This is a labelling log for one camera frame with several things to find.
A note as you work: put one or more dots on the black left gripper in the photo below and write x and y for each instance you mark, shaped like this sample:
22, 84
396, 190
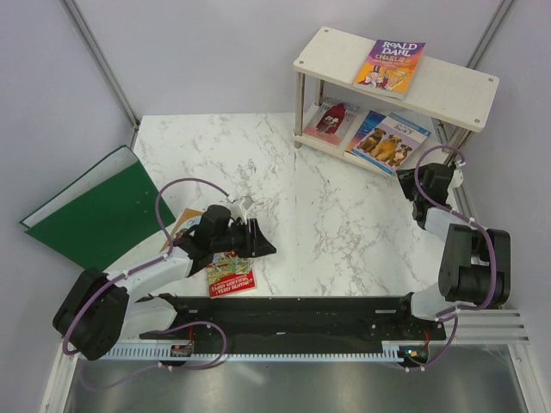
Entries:
255, 243

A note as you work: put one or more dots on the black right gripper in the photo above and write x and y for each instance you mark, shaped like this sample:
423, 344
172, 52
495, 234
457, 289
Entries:
405, 177

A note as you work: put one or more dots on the Why Do Dogs Bark book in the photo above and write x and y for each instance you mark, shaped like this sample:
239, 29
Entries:
402, 139

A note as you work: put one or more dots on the Jane Eyre book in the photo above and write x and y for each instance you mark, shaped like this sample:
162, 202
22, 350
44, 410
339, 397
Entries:
369, 134

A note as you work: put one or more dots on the Charlie Chocolate Factory book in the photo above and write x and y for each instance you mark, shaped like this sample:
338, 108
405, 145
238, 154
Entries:
389, 68

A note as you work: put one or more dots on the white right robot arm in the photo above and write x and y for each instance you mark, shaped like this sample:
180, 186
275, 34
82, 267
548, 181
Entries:
475, 270

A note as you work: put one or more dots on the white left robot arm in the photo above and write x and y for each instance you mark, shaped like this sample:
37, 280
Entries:
97, 308

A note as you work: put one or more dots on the red 13-Storey Treehouse book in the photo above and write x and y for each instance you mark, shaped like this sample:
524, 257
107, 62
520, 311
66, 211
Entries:
229, 274

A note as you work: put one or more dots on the orange Charlie portrait book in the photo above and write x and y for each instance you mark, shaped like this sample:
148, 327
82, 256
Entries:
187, 219

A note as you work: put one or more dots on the white two-tier shelf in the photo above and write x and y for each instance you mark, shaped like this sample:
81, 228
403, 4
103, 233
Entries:
380, 104

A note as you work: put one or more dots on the red house cover book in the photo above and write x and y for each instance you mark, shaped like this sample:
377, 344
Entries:
331, 121

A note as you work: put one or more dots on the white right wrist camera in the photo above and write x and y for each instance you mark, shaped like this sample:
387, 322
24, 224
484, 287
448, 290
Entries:
457, 178

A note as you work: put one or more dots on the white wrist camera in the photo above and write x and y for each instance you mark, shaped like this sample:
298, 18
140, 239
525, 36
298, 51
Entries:
457, 178
240, 207

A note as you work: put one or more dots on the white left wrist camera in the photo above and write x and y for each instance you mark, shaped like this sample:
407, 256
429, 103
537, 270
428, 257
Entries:
240, 207

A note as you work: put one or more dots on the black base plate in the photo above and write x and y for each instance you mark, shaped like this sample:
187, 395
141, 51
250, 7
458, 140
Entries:
309, 325

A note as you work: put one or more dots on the green ring binder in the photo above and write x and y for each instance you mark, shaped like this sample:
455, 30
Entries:
103, 214

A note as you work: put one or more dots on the aluminium rail frame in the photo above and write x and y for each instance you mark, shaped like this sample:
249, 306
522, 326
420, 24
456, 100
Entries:
491, 327

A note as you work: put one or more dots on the white slotted cable duct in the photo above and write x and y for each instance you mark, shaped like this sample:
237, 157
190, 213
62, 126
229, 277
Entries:
151, 350

